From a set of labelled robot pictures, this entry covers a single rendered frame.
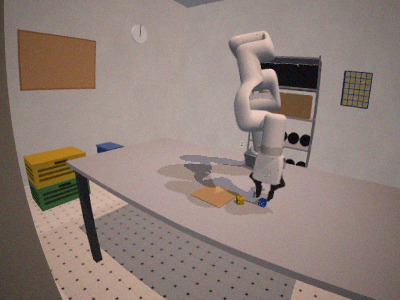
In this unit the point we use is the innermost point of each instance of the orange mat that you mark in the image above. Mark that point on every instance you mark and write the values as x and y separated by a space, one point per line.
215 195

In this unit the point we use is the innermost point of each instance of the yellow die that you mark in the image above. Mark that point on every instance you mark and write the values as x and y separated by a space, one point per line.
240 200

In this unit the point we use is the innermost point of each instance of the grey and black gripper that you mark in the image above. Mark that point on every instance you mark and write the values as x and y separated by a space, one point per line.
268 170

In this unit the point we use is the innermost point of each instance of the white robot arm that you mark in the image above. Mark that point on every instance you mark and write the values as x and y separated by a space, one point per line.
251 109

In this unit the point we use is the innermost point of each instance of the blue die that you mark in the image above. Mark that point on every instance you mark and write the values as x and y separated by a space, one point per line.
262 202

